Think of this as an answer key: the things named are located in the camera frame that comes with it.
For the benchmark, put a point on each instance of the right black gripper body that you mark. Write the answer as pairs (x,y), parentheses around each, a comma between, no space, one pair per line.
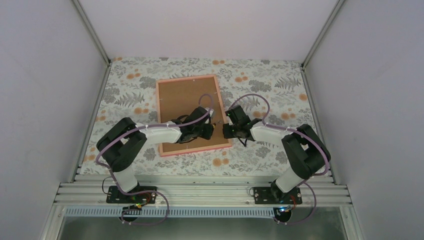
(231,134)

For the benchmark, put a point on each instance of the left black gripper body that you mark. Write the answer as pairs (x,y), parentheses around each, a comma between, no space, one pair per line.
(205,135)

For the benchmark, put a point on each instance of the pink picture frame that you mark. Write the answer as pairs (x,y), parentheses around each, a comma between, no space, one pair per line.
(180,96)

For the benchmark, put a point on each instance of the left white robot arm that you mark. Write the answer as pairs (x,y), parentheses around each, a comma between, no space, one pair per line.
(123,142)

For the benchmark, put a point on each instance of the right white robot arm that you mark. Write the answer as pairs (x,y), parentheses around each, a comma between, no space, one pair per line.
(305,152)

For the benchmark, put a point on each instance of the floral patterned table mat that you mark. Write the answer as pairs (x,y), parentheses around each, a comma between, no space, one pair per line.
(273,89)

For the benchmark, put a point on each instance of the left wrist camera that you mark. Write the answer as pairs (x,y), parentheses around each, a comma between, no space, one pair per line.
(210,111)

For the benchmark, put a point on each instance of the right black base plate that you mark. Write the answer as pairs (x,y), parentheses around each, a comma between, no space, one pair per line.
(274,196)

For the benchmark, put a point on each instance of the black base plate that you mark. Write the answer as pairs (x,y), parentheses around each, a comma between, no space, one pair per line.
(130,195)
(274,196)

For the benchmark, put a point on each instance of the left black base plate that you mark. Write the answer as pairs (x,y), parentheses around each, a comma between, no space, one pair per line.
(130,195)

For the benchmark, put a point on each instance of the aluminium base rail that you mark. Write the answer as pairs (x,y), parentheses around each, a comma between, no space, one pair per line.
(195,197)

